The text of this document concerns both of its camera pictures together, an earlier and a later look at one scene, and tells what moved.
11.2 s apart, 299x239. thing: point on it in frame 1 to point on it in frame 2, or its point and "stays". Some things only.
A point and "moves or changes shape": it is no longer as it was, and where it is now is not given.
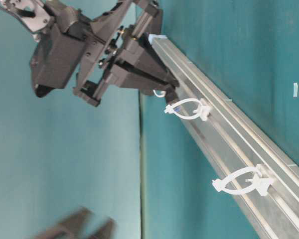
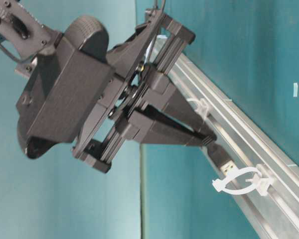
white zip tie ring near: (264, 183) stays
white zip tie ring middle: (203, 112) stays
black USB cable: (172, 95) moves or changes shape
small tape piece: (295, 89) stays
